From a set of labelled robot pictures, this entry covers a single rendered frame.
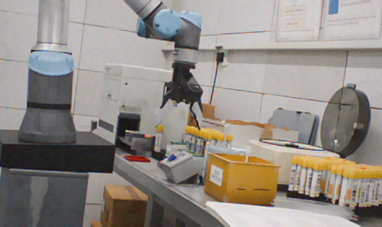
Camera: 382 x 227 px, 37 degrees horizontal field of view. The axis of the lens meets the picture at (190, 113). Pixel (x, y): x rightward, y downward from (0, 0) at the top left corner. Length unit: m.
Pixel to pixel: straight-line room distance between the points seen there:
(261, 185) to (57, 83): 0.58
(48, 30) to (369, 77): 0.99
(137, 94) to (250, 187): 0.85
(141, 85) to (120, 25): 1.38
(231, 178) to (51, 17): 0.70
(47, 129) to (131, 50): 1.99
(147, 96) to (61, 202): 0.71
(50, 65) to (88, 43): 1.88
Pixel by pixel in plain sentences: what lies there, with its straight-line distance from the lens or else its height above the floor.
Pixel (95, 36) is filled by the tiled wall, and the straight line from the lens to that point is 3.40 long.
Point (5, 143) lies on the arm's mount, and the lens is 1.48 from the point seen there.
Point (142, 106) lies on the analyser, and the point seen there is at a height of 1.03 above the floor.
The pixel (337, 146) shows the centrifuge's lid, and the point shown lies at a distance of 1.87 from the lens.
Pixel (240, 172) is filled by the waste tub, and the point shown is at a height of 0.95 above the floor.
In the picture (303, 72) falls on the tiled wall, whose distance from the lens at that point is 2.19.
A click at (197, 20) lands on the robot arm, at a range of 1.74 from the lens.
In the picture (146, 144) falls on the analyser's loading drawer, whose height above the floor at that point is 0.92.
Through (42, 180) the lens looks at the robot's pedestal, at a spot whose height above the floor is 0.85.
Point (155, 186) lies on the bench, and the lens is 1.54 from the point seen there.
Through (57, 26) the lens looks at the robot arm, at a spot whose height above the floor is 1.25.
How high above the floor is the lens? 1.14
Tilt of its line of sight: 3 degrees down
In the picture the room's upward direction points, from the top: 7 degrees clockwise
